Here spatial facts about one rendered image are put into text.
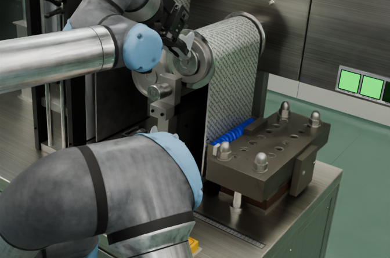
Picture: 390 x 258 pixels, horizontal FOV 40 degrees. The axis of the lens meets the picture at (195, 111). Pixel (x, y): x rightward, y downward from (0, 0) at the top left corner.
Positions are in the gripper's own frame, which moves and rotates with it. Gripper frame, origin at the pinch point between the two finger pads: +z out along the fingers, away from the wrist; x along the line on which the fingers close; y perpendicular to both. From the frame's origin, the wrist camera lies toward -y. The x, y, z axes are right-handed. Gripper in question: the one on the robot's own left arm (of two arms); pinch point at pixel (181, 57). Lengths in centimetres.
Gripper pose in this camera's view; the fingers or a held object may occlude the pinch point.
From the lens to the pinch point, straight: 126.5
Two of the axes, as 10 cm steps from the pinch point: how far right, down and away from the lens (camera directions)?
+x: -8.2, -2.9, 5.0
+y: 4.2, -9.0, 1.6
